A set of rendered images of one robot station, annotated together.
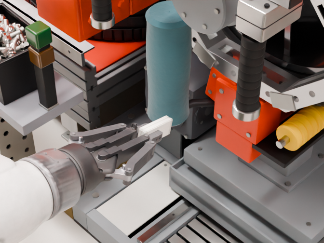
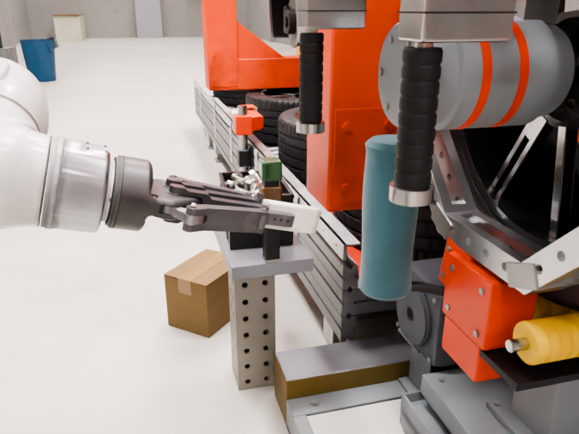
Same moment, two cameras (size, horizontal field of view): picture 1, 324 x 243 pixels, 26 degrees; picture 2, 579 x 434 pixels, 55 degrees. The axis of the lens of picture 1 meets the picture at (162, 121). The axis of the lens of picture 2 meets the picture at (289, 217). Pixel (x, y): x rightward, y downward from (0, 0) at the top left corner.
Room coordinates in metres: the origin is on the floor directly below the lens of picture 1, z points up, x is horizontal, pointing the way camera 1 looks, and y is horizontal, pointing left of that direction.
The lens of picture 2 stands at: (0.30, -0.28, 0.93)
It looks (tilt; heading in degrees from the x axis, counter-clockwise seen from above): 21 degrees down; 29
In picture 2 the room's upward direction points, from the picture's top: straight up
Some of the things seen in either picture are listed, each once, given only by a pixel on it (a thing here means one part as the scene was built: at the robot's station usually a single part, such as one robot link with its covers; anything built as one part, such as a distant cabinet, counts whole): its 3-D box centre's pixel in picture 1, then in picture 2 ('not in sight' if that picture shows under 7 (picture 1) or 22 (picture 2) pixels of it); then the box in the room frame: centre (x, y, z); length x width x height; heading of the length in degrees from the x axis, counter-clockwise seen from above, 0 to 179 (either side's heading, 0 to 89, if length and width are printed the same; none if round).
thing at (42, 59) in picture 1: (41, 54); (270, 194); (1.17, 0.25, 0.59); 0.04 x 0.04 x 0.04; 44
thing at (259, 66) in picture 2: not in sight; (282, 54); (3.03, 1.30, 0.69); 0.52 x 0.17 x 0.35; 134
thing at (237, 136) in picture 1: (258, 106); (506, 310); (1.13, -0.21, 0.48); 0.16 x 0.12 x 0.17; 134
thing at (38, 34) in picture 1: (38, 34); (270, 169); (1.17, 0.25, 0.64); 0.04 x 0.04 x 0.04; 44
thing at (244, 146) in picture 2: not in sight; (244, 163); (2.23, 1.03, 0.30); 0.09 x 0.05 x 0.50; 44
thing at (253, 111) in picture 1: (249, 73); (416, 122); (0.81, -0.13, 0.83); 0.04 x 0.04 x 0.16
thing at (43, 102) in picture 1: (43, 68); (270, 212); (1.17, 0.25, 0.55); 0.03 x 0.03 x 0.21; 44
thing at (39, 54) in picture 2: not in sight; (41, 58); (5.43, 6.46, 0.29); 0.49 x 0.45 x 0.58; 136
